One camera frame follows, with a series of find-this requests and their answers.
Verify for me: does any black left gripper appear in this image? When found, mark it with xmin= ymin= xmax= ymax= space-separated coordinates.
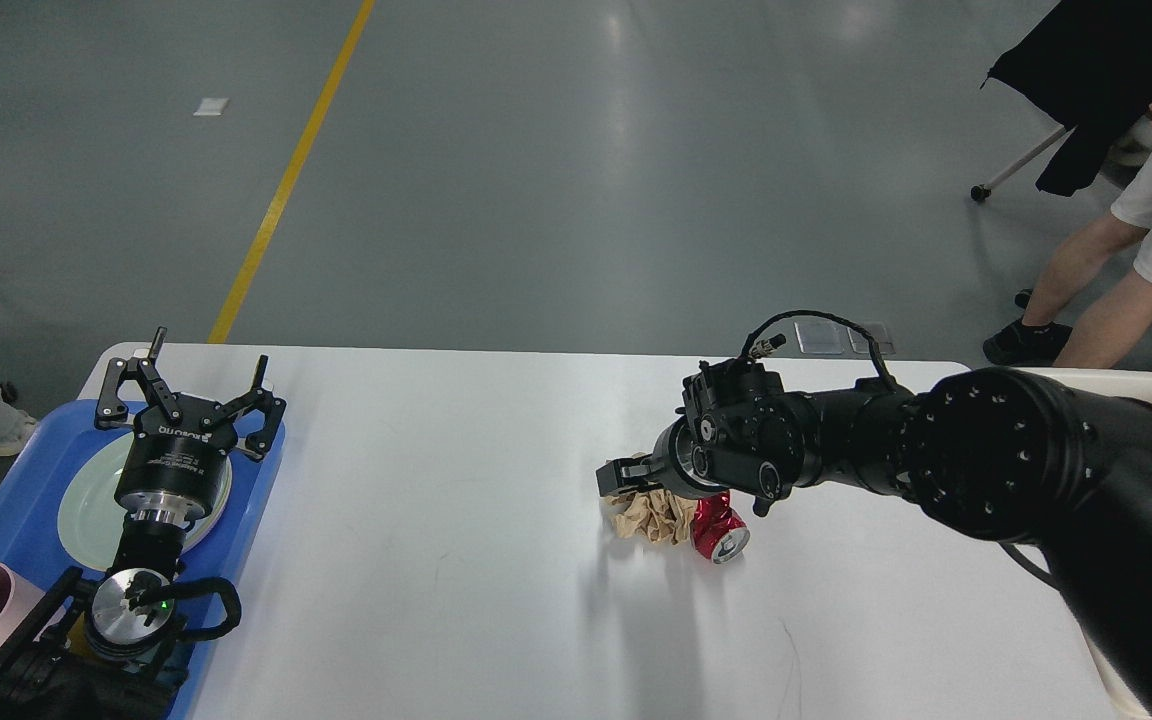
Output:
xmin=91 ymin=325 xmax=286 ymax=524

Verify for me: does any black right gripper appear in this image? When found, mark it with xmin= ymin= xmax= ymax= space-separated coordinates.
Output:
xmin=596 ymin=418 xmax=726 ymax=501

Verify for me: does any brown napkin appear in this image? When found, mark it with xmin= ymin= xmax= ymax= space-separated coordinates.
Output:
xmin=602 ymin=488 xmax=699 ymax=546

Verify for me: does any light green plate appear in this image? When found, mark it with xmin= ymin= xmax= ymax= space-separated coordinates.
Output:
xmin=56 ymin=435 xmax=234 ymax=573

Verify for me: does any dark green mug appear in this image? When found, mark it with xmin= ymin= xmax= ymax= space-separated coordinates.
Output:
xmin=67 ymin=612 xmax=94 ymax=659

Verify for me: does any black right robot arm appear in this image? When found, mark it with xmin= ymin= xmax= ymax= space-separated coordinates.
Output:
xmin=596 ymin=327 xmax=1152 ymax=717

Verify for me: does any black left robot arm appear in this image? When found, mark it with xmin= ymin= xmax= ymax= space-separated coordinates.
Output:
xmin=0 ymin=329 xmax=285 ymax=719

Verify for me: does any crushed red soda can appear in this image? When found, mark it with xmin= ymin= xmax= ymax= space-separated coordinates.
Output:
xmin=690 ymin=491 xmax=750 ymax=564

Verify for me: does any metal floor plate left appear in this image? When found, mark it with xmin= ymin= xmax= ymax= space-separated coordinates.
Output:
xmin=794 ymin=318 xmax=846 ymax=356

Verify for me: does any metal floor plate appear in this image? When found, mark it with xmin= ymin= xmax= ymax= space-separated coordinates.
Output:
xmin=794 ymin=318 xmax=846 ymax=356
xmin=846 ymin=323 xmax=896 ymax=356

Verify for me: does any metal floor plate right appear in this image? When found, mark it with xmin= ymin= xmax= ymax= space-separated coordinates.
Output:
xmin=846 ymin=323 xmax=896 ymax=356

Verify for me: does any beige plastic bin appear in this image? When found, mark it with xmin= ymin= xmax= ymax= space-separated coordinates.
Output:
xmin=1028 ymin=367 xmax=1152 ymax=719

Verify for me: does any white office chair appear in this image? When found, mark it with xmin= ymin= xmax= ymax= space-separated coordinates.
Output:
xmin=968 ymin=118 xmax=1152 ymax=204

